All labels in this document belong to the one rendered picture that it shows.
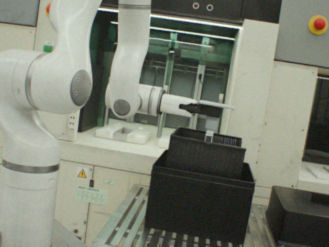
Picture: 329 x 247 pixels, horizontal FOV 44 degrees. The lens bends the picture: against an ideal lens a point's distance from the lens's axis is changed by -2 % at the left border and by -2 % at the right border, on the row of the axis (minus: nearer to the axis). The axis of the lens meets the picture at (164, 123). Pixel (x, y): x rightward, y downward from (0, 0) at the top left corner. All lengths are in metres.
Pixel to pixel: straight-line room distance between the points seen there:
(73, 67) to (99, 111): 1.29
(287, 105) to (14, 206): 1.01
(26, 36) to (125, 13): 0.60
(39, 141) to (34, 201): 0.12
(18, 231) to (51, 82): 0.31
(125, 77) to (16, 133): 0.37
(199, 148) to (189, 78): 1.33
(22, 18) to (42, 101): 0.88
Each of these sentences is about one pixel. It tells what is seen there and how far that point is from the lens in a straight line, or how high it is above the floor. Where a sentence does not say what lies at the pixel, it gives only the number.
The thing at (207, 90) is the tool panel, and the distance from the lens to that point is 2.41.
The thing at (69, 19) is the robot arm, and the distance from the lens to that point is 0.88.
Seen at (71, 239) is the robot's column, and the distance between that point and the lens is 1.03.
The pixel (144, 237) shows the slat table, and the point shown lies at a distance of 1.08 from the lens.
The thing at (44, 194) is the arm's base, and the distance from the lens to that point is 0.88.
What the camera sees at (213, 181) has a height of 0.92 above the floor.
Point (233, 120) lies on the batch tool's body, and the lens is 1.47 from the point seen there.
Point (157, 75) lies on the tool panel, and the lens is 2.43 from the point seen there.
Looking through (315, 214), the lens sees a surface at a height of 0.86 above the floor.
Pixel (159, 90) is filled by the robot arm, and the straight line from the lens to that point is 1.19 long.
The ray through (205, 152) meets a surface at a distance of 1.12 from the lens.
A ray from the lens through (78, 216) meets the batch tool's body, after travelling 1.67.
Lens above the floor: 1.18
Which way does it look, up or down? 7 degrees down
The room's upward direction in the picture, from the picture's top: 8 degrees clockwise
